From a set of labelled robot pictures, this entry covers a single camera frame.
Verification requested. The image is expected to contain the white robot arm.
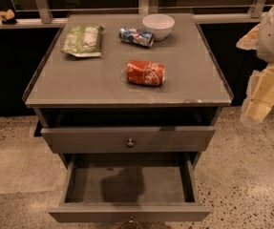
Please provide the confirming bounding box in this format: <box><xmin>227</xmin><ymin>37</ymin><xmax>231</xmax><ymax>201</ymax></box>
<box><xmin>236</xmin><ymin>5</ymin><xmax>274</xmax><ymax>122</ymax></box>

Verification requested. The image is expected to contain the grey drawer cabinet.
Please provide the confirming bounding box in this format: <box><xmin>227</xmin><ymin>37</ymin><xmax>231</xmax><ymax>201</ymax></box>
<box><xmin>21</xmin><ymin>12</ymin><xmax>235</xmax><ymax>229</ymax></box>

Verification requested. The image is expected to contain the brass top drawer knob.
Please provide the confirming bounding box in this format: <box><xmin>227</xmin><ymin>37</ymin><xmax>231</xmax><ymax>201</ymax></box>
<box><xmin>126</xmin><ymin>138</ymin><xmax>136</xmax><ymax>148</ymax></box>

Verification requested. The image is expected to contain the brass drawer knob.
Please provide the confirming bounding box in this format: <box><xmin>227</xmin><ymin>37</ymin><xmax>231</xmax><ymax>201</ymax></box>
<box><xmin>126</xmin><ymin>138</ymin><xmax>136</xmax><ymax>148</ymax></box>
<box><xmin>118</xmin><ymin>217</ymin><xmax>142</xmax><ymax>229</ymax></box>

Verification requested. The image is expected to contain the grey top drawer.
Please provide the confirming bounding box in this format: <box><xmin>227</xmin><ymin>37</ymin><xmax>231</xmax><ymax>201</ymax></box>
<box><xmin>41</xmin><ymin>126</ymin><xmax>215</xmax><ymax>154</ymax></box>

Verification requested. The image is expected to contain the grey open middle drawer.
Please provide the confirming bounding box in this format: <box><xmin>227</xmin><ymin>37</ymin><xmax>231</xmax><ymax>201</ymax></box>
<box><xmin>49</xmin><ymin>153</ymin><xmax>211</xmax><ymax>222</ymax></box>

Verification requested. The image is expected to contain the brass middle drawer knob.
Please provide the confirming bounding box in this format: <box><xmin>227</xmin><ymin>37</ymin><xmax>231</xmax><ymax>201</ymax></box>
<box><xmin>118</xmin><ymin>217</ymin><xmax>142</xmax><ymax>229</ymax></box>

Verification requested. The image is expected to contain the red crushed cola can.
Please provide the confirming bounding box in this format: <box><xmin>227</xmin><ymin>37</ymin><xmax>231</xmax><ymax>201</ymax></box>
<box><xmin>126</xmin><ymin>60</ymin><xmax>165</xmax><ymax>86</ymax></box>

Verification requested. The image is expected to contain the blue crushed soda can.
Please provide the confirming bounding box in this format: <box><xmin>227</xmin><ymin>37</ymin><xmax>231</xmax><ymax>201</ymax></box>
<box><xmin>119</xmin><ymin>27</ymin><xmax>154</xmax><ymax>48</ymax></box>

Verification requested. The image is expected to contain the green chip bag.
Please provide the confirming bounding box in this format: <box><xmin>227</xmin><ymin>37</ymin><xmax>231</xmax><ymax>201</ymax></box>
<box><xmin>61</xmin><ymin>25</ymin><xmax>104</xmax><ymax>57</ymax></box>

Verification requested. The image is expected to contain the white bowl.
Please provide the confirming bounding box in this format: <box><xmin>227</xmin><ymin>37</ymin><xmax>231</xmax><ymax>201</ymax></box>
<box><xmin>142</xmin><ymin>13</ymin><xmax>175</xmax><ymax>41</ymax></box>

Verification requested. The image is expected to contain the metal window railing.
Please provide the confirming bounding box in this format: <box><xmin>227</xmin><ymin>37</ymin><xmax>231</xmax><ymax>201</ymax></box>
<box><xmin>0</xmin><ymin>0</ymin><xmax>274</xmax><ymax>31</ymax></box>

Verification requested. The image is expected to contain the small yellow object on ledge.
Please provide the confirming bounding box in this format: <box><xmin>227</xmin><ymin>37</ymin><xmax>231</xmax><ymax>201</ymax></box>
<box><xmin>0</xmin><ymin>9</ymin><xmax>16</xmax><ymax>24</ymax></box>

